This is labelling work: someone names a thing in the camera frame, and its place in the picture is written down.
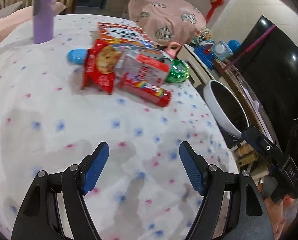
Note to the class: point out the blue plastic toy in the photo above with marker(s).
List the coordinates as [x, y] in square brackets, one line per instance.
[77, 56]

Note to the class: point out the green foil snack bag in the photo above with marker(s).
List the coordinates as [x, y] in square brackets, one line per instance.
[178, 73]

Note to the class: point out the white tv cabinet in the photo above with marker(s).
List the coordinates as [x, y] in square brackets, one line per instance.
[200, 75]

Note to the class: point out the red rainbow candy pack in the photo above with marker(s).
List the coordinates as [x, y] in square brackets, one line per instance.
[145, 90]

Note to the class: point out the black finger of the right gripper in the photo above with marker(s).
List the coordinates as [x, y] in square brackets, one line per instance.
[267, 149]

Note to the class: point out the black round trash bin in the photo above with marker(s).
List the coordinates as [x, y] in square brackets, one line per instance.
[227, 111]

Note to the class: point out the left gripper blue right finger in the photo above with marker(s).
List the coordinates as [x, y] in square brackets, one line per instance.
[195, 166]

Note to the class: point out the toy ferris wheel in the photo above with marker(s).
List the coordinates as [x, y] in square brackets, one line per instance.
[202, 34]

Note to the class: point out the pink heart patterned cover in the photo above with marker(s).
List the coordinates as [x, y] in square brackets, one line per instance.
[166, 21]

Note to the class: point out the large black television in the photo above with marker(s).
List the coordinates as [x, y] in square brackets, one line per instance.
[268, 61]

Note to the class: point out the purple phone stand card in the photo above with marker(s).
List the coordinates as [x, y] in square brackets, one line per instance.
[43, 20]

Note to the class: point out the right hand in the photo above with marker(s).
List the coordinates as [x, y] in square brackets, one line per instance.
[275, 211]

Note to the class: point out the light blue toy washer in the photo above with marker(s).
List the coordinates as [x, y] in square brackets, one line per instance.
[221, 50]

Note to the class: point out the blue toy machine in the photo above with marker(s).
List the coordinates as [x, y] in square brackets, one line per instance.
[205, 54]

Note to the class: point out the blue spiky ball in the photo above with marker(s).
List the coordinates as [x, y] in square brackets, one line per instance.
[234, 45]

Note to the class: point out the pink kettlebell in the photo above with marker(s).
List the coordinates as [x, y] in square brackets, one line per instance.
[172, 49]

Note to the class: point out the beige sofa with cushions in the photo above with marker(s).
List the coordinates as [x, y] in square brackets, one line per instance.
[12, 16]

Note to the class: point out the white dotted table cloth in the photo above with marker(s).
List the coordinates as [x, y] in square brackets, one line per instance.
[48, 122]

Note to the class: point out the red children's book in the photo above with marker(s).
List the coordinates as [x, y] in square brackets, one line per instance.
[114, 33]

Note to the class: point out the red cookie snack bag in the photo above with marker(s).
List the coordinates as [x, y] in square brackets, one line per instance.
[99, 66]

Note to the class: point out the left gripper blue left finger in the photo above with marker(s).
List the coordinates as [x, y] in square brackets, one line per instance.
[91, 167]

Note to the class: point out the red white small box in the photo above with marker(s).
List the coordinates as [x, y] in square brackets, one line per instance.
[152, 69]

